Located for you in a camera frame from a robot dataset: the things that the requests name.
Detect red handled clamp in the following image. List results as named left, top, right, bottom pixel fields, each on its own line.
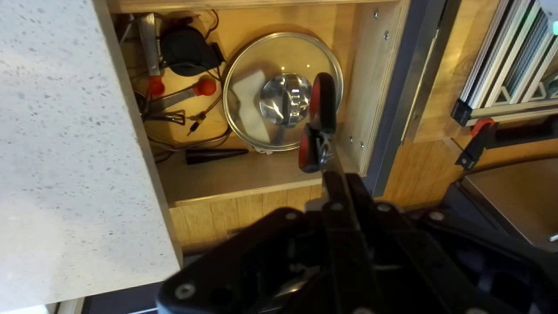
left=456, top=117, right=500, bottom=172

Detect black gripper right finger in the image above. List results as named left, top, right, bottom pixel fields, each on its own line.
left=348, top=173, right=558, bottom=314

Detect open wooden drawer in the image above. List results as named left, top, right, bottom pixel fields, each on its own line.
left=93, top=0, right=461, bottom=255

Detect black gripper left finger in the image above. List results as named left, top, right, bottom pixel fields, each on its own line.
left=156, top=172, right=374, bottom=314

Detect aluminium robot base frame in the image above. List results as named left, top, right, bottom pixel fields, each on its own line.
left=452, top=0, right=558, bottom=128

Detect thin black wire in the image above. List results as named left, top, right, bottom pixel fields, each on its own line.
left=139, top=86, right=235, bottom=154

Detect white paper piece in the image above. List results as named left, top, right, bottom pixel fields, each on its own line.
left=231, top=69, right=275, bottom=145

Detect silver tool with red end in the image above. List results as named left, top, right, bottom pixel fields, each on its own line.
left=139, top=13, right=168, bottom=100

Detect glass pot lid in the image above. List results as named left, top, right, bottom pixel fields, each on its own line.
left=222, top=30, right=346, bottom=156

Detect red and black scissors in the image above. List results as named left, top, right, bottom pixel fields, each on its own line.
left=297, top=72, right=339, bottom=177

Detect black round object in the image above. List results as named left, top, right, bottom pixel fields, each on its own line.
left=160, top=23, right=228, bottom=77

